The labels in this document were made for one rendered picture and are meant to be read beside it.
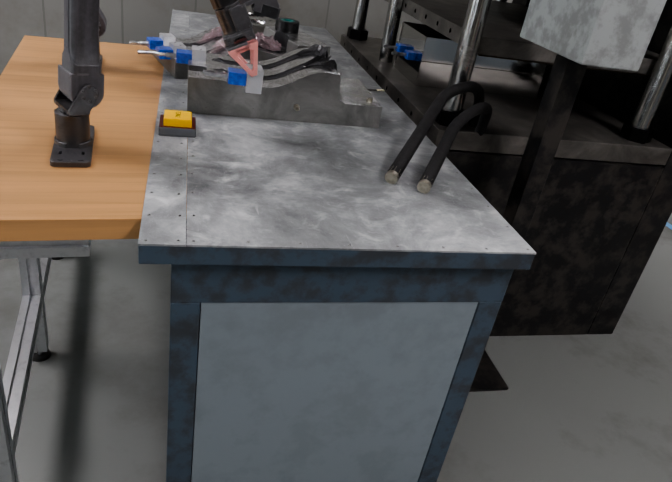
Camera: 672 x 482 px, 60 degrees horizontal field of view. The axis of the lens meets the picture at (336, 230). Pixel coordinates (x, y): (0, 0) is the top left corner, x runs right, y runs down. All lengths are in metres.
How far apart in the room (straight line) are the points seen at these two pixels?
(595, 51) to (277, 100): 0.76
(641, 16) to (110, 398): 1.67
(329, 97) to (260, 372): 0.73
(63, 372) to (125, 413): 0.25
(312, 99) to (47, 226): 0.76
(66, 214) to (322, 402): 0.61
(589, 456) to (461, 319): 0.92
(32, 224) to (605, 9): 1.23
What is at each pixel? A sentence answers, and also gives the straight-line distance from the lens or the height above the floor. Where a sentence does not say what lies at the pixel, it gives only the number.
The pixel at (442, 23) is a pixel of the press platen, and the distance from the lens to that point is 2.06.
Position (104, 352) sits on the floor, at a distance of 1.96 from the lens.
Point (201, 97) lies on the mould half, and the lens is 1.49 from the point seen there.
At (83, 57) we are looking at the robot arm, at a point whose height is 0.98.
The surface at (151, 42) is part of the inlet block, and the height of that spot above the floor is 0.86.
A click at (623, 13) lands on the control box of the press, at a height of 1.19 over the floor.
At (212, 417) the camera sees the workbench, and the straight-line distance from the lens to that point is 1.22.
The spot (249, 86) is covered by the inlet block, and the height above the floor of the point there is 0.92.
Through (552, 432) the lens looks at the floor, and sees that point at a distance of 2.01.
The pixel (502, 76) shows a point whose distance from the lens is 2.31.
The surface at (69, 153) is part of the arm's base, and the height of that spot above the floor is 0.81.
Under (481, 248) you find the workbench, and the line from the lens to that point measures 1.08.
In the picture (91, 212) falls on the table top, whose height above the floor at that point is 0.80.
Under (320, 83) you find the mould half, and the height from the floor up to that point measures 0.91.
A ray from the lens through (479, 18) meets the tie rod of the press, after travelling 1.73.
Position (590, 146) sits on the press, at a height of 0.77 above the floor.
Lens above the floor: 1.29
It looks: 28 degrees down
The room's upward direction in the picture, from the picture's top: 10 degrees clockwise
